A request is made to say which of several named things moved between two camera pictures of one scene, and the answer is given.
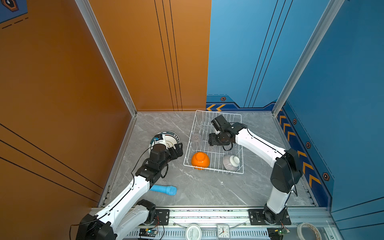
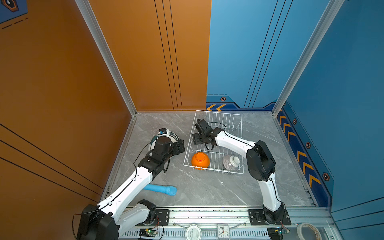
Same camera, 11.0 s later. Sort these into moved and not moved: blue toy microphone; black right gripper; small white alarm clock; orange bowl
Moved: black right gripper
Not moved: small white alarm clock; orange bowl; blue toy microphone
